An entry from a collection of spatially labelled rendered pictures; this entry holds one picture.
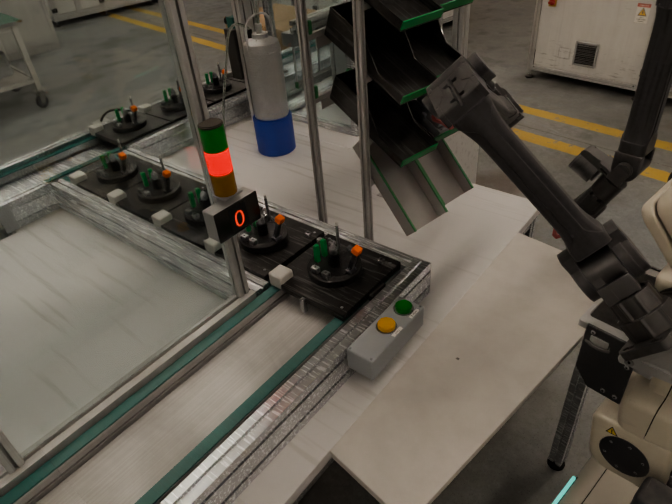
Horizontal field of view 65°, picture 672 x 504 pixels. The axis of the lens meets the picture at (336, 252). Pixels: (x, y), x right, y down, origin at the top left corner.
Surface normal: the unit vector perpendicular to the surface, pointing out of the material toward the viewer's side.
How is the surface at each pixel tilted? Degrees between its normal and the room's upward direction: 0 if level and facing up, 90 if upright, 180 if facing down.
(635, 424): 90
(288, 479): 0
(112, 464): 0
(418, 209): 45
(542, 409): 0
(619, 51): 90
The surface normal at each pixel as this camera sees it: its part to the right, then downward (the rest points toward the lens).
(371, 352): -0.07, -0.80
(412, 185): 0.41, -0.28
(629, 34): -0.73, 0.45
